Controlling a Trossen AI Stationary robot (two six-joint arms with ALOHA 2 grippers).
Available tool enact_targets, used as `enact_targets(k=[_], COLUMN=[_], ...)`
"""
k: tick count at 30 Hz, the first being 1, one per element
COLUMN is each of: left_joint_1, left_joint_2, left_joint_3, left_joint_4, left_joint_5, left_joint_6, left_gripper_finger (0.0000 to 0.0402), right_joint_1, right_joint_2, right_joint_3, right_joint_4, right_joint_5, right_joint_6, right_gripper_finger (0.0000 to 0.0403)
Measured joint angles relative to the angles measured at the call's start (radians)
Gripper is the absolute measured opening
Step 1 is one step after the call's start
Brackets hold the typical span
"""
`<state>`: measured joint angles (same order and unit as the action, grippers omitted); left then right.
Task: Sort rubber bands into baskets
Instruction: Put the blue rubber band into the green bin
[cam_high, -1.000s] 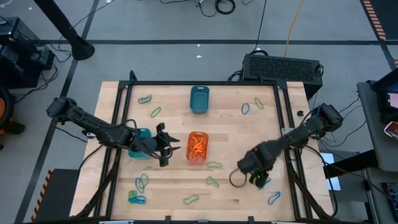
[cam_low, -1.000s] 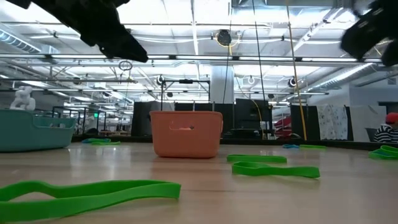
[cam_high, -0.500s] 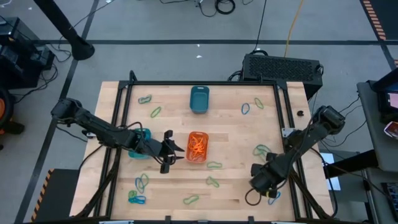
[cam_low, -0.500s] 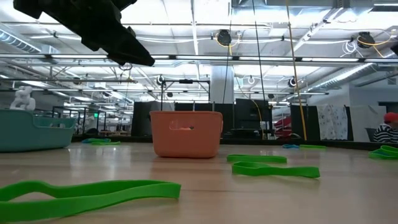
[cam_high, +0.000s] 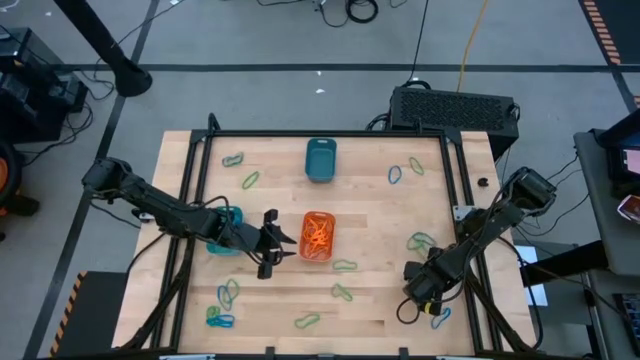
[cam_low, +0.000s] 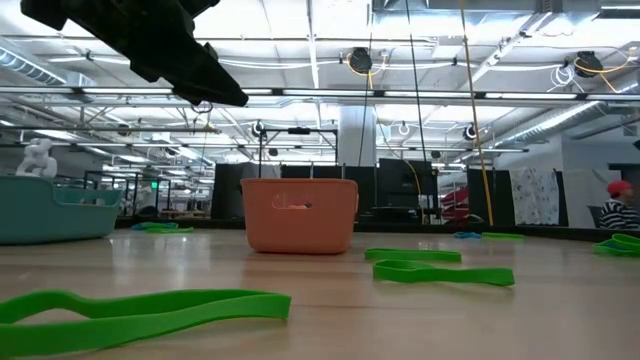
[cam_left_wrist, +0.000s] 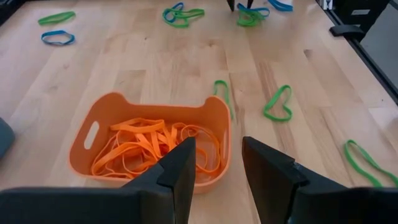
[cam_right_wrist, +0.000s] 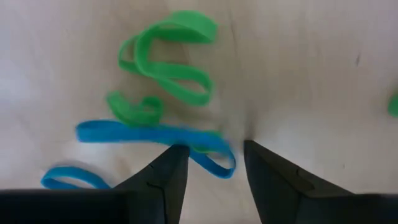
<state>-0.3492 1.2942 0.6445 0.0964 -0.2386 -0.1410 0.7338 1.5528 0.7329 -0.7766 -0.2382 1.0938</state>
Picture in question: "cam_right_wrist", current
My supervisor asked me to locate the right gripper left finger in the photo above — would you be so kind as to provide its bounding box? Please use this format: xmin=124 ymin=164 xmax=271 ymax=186
xmin=112 ymin=144 xmax=190 ymax=224

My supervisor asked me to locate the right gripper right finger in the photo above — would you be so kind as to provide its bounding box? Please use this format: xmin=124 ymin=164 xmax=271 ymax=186
xmin=244 ymin=140 xmax=355 ymax=224

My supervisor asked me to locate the blue rubber band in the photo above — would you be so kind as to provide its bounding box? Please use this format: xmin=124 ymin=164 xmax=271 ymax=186
xmin=75 ymin=119 xmax=237 ymax=180
xmin=40 ymin=166 xmax=112 ymax=190

